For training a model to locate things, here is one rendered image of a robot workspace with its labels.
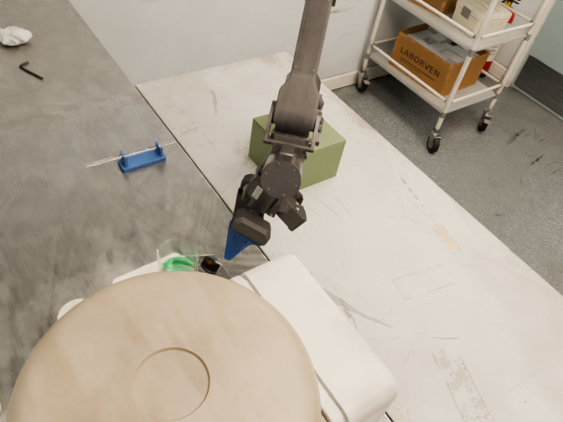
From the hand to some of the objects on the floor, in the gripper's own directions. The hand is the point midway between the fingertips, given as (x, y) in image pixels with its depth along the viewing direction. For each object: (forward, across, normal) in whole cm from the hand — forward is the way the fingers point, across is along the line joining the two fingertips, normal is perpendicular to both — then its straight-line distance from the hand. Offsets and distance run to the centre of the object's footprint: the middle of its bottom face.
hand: (240, 229), depth 86 cm
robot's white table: (+73, -58, +54) cm, 108 cm away
